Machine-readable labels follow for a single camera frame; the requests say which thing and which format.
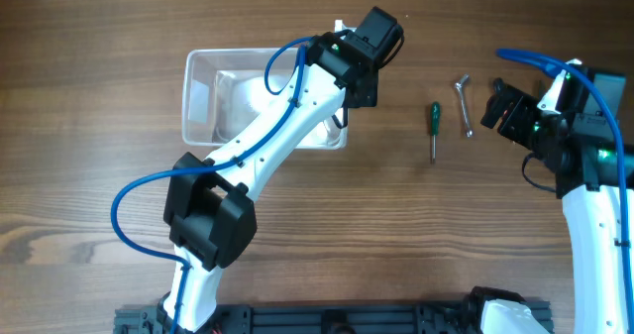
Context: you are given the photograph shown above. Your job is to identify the silver metal wrench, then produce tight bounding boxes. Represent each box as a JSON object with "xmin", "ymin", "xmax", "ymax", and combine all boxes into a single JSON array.
[{"xmin": 454, "ymin": 74, "xmax": 474, "ymax": 138}]

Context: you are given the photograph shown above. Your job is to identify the clear plastic container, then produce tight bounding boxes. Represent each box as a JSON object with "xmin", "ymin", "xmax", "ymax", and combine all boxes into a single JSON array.
[{"xmin": 180, "ymin": 48, "xmax": 349, "ymax": 151}]

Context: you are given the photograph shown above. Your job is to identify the black red screwdriver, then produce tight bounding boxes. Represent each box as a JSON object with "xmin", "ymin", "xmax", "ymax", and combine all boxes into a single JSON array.
[{"xmin": 492, "ymin": 77, "xmax": 506, "ymax": 95}]

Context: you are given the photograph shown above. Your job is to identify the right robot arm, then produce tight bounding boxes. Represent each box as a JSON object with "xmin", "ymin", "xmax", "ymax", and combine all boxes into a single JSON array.
[{"xmin": 480, "ymin": 64, "xmax": 633, "ymax": 333}]

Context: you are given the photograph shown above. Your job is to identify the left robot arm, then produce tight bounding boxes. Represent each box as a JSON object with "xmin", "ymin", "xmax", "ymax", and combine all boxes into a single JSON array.
[{"xmin": 162, "ymin": 7, "xmax": 404, "ymax": 333}]

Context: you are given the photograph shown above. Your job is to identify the green handled screwdriver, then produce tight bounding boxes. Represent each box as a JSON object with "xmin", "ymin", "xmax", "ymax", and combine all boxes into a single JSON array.
[{"xmin": 430, "ymin": 101, "xmax": 441, "ymax": 165}]

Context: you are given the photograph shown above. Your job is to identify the left blue cable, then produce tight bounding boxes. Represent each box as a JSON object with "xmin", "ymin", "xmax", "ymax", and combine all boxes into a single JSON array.
[{"xmin": 109, "ymin": 36, "xmax": 314, "ymax": 334}]

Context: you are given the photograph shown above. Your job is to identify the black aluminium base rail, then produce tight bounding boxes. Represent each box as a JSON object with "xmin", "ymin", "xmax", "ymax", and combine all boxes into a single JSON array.
[{"xmin": 112, "ymin": 301, "xmax": 554, "ymax": 334}]

